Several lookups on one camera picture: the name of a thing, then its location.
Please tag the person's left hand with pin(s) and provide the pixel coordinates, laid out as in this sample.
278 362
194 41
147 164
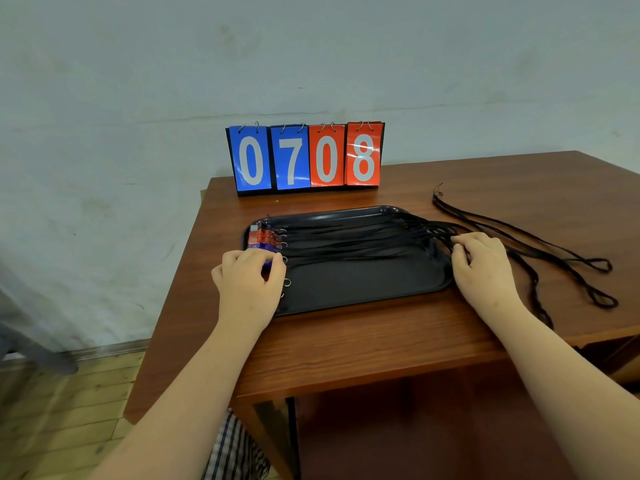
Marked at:
245 294

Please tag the person's right hand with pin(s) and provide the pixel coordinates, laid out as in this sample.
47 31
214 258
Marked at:
485 274

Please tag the person's left little finger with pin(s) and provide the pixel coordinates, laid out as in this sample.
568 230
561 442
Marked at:
216 277

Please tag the person's left thumb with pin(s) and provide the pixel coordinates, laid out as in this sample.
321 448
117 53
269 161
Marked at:
279 274

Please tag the person's right thumb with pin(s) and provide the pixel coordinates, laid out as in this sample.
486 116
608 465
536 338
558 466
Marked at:
460 257

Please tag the purple whistle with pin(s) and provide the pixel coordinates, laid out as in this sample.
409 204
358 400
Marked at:
270 258

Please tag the person's right forearm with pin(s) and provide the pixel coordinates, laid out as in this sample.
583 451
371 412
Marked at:
560 374

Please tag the person's left forearm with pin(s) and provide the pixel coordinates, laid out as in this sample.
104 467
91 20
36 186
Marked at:
190 404

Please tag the row of coloured whistles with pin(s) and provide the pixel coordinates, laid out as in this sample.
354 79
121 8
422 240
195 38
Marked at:
260 235

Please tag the black plastic tray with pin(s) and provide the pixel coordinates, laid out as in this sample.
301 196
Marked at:
360 279

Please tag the blue and red flip scoreboard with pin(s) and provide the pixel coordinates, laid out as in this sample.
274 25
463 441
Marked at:
305 157

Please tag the wooden skirting board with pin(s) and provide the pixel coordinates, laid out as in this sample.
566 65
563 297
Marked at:
110 350

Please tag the plaid shorts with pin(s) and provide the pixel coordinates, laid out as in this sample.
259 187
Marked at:
232 454

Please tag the brown wooden table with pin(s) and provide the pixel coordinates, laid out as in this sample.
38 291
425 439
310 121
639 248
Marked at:
380 424

